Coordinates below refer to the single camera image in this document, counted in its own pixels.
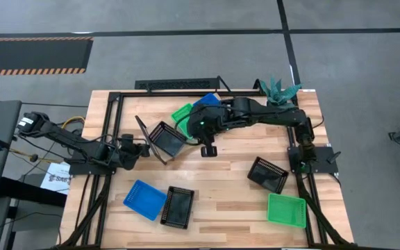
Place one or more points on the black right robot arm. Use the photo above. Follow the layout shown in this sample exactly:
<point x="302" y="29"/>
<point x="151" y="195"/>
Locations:
<point x="273" y="116"/>

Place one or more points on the white printed paper sheet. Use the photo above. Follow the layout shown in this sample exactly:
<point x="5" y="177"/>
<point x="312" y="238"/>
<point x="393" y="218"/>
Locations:
<point x="56" y="178"/>

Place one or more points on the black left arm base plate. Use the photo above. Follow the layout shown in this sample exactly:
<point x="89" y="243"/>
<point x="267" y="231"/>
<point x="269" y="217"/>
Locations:
<point x="82" y="169"/>

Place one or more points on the green plant in white pot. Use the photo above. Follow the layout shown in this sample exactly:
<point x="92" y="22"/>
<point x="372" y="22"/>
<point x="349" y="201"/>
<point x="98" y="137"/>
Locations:
<point x="278" y="95"/>

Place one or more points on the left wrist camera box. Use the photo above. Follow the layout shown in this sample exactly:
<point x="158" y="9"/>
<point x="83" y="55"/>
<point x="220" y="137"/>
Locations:
<point x="127" y="139"/>

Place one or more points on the black perforated metal plate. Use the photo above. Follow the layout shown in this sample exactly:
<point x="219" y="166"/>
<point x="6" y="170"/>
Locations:
<point x="175" y="84"/>

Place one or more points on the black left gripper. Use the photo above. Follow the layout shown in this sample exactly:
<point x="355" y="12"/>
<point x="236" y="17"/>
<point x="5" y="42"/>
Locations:
<point x="128" y="156"/>

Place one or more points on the black desk top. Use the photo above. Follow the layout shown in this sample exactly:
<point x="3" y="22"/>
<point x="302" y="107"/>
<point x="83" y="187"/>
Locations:
<point x="30" y="194"/>

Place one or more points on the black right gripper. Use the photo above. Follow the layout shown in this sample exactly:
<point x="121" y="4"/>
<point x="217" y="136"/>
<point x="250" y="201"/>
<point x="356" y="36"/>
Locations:
<point x="210" y="118"/>

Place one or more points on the black aluminium rig frame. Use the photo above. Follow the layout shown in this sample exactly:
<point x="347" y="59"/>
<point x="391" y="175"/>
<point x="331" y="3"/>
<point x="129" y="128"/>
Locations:
<point x="151" y="93"/>

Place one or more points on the green plastic slotted basket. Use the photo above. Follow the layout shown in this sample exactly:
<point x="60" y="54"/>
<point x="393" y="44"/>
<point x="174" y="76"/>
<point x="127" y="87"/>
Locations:
<point x="181" y="112"/>
<point x="287" y="210"/>
<point x="185" y="130"/>

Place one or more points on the black hazard striped floor mat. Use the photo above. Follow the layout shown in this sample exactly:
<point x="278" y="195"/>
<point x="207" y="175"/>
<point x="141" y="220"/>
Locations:
<point x="30" y="53"/>

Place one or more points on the black plastic slotted basket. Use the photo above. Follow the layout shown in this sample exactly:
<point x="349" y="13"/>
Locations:
<point x="267" y="175"/>
<point x="168" y="140"/>
<point x="177" y="208"/>

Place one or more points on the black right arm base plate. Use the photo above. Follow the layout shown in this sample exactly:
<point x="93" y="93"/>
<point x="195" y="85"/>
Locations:
<point x="325" y="163"/>

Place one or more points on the blue plastic slotted basket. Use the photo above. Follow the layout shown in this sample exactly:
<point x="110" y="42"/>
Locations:
<point x="144" y="199"/>
<point x="207" y="100"/>

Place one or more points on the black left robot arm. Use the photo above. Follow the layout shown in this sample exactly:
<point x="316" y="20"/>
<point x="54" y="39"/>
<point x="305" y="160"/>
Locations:
<point x="57" y="133"/>

